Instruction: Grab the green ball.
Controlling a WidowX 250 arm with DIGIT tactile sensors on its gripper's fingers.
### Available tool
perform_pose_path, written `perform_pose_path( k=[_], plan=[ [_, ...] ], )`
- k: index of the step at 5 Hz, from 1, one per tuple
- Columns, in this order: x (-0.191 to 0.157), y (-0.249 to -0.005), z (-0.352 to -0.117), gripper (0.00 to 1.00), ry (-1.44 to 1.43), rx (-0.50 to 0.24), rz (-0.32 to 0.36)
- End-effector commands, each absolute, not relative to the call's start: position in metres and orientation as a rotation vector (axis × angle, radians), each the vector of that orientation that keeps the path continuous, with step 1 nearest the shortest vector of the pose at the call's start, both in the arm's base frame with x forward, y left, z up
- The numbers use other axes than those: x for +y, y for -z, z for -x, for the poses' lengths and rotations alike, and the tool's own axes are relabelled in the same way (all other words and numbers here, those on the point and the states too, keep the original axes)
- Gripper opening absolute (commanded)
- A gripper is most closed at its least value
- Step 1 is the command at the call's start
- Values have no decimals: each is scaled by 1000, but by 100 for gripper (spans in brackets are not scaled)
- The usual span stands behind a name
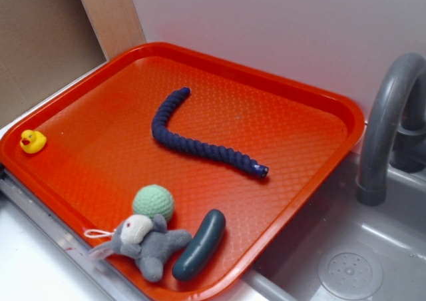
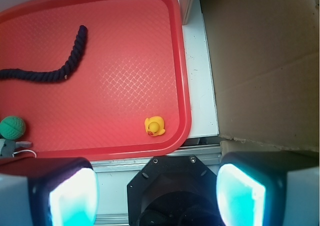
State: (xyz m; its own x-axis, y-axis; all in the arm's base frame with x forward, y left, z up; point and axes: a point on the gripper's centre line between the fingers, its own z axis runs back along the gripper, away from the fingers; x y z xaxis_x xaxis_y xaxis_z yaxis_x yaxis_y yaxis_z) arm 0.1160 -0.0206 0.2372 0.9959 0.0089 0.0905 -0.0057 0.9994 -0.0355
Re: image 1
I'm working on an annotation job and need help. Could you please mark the orange plastic tray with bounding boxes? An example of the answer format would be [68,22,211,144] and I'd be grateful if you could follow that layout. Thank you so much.
[1,43,364,300]

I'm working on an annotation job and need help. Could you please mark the wooden board panel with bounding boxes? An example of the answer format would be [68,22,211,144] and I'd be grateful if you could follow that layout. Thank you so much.
[81,0,146,60]

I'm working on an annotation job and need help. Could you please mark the yellow rubber duck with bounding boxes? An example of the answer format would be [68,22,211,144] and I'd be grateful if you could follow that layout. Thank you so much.
[20,130,47,154]

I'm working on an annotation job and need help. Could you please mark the dark green toy cucumber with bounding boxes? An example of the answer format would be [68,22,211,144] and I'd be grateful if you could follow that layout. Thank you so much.
[172,209,226,282]

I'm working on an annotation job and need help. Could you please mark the blue braided rope toy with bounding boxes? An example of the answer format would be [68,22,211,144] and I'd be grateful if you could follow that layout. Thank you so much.
[151,87,269,178]

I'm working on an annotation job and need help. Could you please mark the grey plastic faucet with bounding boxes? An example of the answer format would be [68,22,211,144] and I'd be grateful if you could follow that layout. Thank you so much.
[356,53,425,206]

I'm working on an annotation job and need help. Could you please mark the grey toy sink basin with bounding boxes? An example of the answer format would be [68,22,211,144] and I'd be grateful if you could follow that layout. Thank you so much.
[243,154,425,300]

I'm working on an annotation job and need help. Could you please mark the green crocheted ball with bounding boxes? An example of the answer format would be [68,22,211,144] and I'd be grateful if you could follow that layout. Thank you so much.
[132,184,175,222]

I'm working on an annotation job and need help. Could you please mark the grey plush donkey toy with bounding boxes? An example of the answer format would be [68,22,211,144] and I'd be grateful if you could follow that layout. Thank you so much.
[89,214,192,282]

